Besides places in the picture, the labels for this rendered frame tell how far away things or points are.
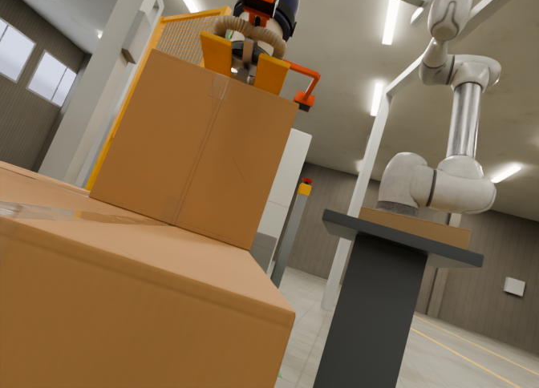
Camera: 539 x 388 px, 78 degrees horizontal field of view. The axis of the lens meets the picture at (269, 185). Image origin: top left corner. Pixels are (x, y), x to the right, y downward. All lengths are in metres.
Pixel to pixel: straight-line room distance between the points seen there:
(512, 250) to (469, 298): 2.08
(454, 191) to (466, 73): 0.58
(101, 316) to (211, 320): 0.06
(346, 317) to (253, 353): 1.06
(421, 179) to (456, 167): 0.14
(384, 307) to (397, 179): 0.47
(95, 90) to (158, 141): 1.67
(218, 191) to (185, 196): 0.08
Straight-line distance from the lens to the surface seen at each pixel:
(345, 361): 1.30
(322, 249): 12.33
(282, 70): 1.10
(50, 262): 0.24
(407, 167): 1.38
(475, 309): 12.96
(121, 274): 0.22
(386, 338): 1.29
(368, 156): 4.80
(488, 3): 3.76
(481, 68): 1.75
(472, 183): 1.40
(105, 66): 2.54
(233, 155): 0.83
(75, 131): 2.45
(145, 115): 0.88
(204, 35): 1.11
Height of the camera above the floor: 0.58
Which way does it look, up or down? 9 degrees up
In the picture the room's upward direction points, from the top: 19 degrees clockwise
